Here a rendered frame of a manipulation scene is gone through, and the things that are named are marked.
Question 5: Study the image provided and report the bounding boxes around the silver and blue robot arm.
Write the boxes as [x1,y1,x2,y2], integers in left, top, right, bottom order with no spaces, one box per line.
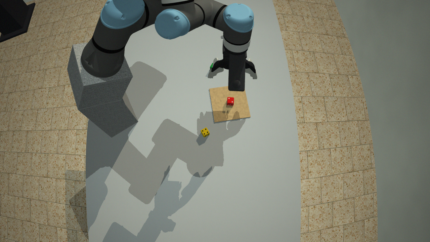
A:
[81,0,254,91]

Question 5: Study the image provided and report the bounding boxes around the tan mat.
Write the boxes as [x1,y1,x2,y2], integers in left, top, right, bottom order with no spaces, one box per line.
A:
[209,86,251,122]

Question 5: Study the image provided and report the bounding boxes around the red die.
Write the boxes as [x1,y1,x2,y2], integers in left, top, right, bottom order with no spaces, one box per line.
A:
[227,97,234,106]

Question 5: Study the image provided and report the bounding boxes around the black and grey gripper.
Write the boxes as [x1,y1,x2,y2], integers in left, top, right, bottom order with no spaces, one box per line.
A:
[208,44,257,79]

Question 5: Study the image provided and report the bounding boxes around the yellow die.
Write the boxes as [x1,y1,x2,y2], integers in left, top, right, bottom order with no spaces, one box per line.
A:
[201,128,210,137]

